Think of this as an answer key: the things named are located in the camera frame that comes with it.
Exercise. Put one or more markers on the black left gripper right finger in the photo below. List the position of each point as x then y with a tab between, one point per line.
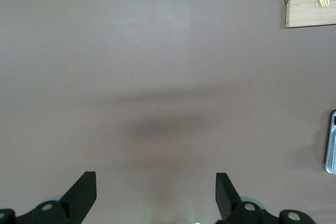
227	200

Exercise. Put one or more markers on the bamboo cutting board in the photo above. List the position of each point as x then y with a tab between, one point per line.
307	14

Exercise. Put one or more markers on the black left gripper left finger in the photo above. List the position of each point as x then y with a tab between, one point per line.
78	200

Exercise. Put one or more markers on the silver digital kitchen scale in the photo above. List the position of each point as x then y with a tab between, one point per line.
333	145

